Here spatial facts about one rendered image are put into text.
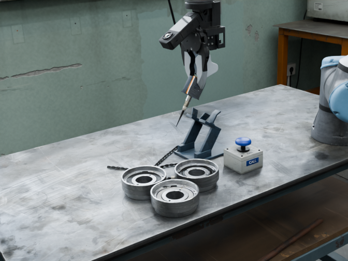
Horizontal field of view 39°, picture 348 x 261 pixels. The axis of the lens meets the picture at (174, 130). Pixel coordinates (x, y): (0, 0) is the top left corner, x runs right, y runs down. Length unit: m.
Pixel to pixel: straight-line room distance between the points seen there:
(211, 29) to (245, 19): 2.09
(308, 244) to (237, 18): 2.09
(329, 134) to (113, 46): 1.66
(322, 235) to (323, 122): 0.32
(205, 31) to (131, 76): 1.70
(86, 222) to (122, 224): 0.08
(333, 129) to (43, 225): 0.80
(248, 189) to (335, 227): 0.43
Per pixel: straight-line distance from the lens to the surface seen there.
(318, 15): 3.46
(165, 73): 3.00
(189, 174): 1.18
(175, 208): 1.03
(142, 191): 1.10
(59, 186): 1.23
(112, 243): 0.99
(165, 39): 1.18
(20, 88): 2.64
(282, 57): 3.41
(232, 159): 1.23
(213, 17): 1.24
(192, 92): 1.25
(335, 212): 1.59
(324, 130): 1.41
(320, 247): 1.46
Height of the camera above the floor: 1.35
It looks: 21 degrees down
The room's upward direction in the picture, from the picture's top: 3 degrees counter-clockwise
